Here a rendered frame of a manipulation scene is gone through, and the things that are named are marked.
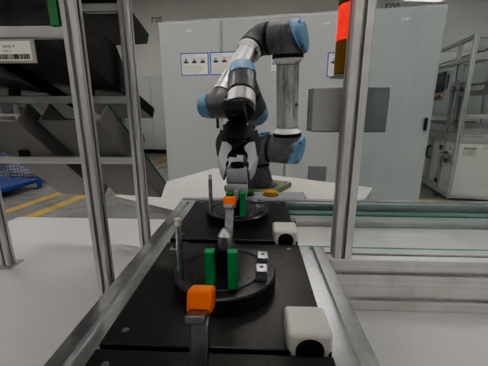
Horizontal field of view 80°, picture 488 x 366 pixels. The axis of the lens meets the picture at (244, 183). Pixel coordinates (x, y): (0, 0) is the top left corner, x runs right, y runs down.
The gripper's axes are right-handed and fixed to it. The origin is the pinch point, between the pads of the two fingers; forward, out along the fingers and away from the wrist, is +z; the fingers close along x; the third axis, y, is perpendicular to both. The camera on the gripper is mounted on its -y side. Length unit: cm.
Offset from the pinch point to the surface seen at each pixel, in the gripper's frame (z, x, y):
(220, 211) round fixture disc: 7.4, 3.6, 4.3
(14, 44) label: -1.5, 27.7, -30.3
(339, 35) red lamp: -9.8, -16.6, -25.5
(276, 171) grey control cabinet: -157, -31, 266
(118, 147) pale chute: -0.9, 23.2, -7.8
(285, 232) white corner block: 14.1, -9.6, -2.8
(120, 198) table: -17, 51, 52
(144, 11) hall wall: -745, 305, 420
